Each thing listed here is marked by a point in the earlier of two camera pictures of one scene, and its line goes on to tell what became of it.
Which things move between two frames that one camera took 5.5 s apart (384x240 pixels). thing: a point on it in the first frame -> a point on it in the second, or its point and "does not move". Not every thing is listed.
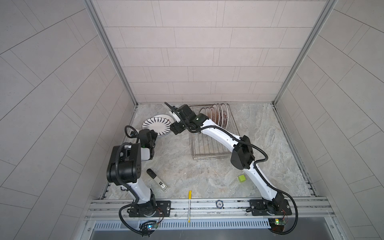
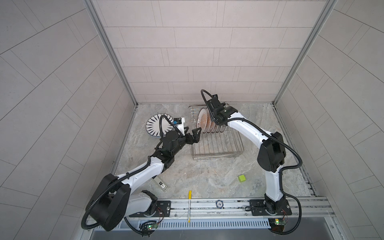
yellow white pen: x=190 y=198 does not move
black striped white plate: x=159 y=123 does not move
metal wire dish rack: x=205 y=147 does not move
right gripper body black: x=179 y=125 -> x=214 y=115
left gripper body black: x=152 y=136 -> x=179 y=142
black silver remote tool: x=152 y=174 does not move
